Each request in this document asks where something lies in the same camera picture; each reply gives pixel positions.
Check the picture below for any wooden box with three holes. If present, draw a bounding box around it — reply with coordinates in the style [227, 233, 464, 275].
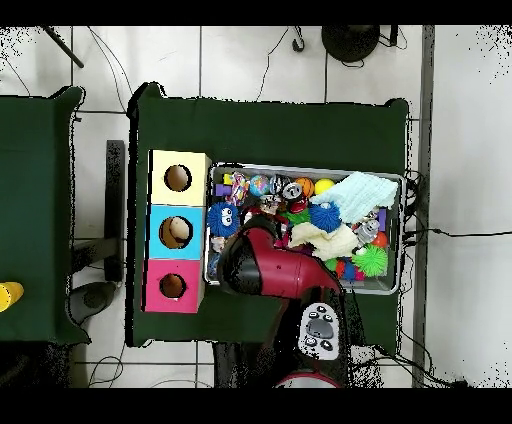
[141, 149, 212, 314]

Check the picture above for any shallow silver mesh bin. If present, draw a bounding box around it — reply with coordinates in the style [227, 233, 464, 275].
[203, 161, 405, 296]

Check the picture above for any blue spiky ball with eyes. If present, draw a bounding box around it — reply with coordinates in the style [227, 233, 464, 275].
[206, 200, 241, 238]

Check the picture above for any orange toy basketball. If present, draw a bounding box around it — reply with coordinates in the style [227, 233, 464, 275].
[295, 176, 316, 198]

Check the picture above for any cream waffle cloth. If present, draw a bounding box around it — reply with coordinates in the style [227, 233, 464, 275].
[287, 221, 360, 262]

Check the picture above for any dark green tablecloth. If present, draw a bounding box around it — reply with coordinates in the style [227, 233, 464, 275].
[125, 81, 410, 353]
[0, 85, 90, 345]

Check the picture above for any light blue waffle cloth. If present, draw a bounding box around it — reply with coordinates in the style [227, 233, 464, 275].
[309, 170, 400, 224]

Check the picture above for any green spiky ball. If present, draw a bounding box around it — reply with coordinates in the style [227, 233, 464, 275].
[351, 243, 389, 278]

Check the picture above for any black upright panel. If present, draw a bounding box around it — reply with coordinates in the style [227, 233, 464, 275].
[104, 139, 126, 282]

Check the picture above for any black round stand base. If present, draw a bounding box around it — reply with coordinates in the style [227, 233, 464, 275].
[320, 25, 381, 64]

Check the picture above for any black rod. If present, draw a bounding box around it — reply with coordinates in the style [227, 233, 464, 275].
[40, 25, 85, 69]

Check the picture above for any yellow plastic toy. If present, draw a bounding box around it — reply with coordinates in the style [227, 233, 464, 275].
[0, 281, 25, 313]

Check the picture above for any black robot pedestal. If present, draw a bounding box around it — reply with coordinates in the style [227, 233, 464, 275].
[213, 341, 277, 389]

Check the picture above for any black cable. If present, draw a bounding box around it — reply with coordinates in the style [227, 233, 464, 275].
[403, 226, 512, 238]

